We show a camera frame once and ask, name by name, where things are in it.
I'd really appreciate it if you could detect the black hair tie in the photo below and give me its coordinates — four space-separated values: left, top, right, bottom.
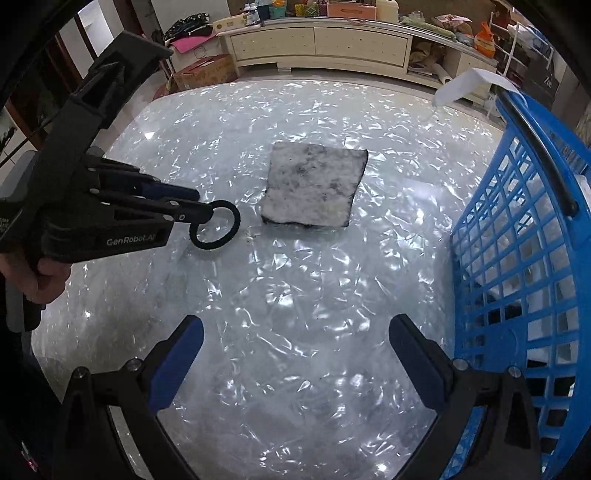
189 200 242 252

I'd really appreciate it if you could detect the brown cardboard box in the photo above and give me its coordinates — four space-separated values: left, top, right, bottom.
173 54 238 92

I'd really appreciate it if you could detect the cream tissue box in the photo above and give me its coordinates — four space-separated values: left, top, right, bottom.
212 14 250 34

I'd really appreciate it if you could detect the white wire rack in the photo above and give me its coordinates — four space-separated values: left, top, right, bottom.
485 9 555 121

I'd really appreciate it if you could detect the pink storage box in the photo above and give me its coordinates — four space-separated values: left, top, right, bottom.
327 0 377 18

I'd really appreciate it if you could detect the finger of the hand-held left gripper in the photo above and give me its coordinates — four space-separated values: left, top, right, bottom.
95 189 215 225
88 154 201 204

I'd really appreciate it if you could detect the white garment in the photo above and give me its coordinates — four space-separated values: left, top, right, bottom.
480 173 591 356

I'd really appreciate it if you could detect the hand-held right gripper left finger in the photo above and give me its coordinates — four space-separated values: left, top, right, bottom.
48 315 205 480

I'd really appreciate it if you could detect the blue plastic basket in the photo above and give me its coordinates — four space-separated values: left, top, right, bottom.
436 90 591 480

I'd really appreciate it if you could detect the orange bag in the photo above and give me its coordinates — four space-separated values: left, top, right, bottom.
475 22 498 56

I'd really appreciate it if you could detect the person's left hand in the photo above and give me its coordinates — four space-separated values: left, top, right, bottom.
0 251 72 305

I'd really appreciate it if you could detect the pink cloth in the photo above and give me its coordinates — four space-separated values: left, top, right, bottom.
168 33 218 54

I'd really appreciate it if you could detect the cream tv cabinet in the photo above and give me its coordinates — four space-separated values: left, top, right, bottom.
217 16 502 90

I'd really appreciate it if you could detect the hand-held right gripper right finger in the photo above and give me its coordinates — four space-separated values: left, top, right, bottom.
389 314 542 480

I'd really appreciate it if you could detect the grey square cloth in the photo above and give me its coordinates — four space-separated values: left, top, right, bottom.
259 141 370 229

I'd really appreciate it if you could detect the green cloth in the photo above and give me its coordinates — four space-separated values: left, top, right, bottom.
399 15 455 34

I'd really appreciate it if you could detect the white paper tag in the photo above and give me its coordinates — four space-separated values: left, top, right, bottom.
434 67 509 108

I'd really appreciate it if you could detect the dark paper bag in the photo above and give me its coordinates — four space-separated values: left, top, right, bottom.
526 58 568 114

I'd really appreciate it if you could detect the black patterned bag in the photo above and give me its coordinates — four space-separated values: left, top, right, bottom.
164 13 215 40

